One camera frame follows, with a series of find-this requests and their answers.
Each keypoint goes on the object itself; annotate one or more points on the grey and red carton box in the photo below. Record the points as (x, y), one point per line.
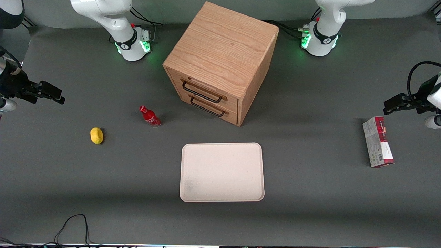
(377, 144)

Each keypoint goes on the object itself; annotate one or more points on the red coke bottle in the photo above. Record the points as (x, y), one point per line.
(150, 117)

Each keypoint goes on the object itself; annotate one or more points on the beige rectangular tray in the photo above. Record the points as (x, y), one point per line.
(222, 172)

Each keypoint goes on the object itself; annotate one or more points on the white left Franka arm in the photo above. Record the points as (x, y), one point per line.
(324, 31)

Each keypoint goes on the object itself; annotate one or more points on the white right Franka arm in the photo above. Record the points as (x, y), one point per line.
(120, 24)

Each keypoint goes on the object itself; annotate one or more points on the dark grey table mat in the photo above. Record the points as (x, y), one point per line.
(310, 206)

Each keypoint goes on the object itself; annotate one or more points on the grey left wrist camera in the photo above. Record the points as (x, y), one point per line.
(433, 122)

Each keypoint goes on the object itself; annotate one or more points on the wide wooden drawer front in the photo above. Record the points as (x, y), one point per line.
(231, 102)

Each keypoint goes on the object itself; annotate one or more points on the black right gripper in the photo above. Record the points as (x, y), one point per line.
(13, 85)

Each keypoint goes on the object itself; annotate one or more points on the yellow lemon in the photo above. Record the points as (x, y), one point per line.
(96, 135)

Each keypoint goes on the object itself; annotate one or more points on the narrow wooden drawer front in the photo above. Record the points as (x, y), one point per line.
(233, 117)

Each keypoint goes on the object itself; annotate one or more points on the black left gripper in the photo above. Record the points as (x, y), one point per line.
(422, 97)

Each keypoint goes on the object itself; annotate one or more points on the wooden drawer cabinet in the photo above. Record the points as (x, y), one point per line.
(224, 44)

